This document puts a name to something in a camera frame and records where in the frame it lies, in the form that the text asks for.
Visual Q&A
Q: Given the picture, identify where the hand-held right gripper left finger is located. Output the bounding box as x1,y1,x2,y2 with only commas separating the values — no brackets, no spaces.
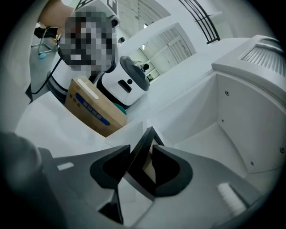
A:
37,144,131,225

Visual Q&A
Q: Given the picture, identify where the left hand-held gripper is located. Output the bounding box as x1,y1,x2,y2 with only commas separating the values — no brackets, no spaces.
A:
57,0,121,74

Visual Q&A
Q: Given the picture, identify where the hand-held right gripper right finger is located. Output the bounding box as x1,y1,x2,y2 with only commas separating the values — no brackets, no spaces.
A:
134,144,263,229

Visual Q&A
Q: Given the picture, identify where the white shelf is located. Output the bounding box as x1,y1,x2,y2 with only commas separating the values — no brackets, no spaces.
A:
154,34,286,179

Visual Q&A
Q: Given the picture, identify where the black chair with metal legs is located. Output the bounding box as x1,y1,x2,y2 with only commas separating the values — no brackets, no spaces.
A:
31,25,63,55

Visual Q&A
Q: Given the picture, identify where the teal green object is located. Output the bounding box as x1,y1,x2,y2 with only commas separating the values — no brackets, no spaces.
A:
113,103,127,116

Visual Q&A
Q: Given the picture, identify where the brown cardboard box blue label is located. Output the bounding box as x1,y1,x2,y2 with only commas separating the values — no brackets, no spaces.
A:
64,76,128,138

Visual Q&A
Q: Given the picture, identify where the white robot with grey top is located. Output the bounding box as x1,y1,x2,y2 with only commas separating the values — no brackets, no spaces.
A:
96,55,151,110

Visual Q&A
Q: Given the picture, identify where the black metal railing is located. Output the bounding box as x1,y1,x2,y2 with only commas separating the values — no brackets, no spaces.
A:
178,0,221,45

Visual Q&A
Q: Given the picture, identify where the black cable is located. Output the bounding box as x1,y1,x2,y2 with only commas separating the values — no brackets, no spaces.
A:
30,50,63,95

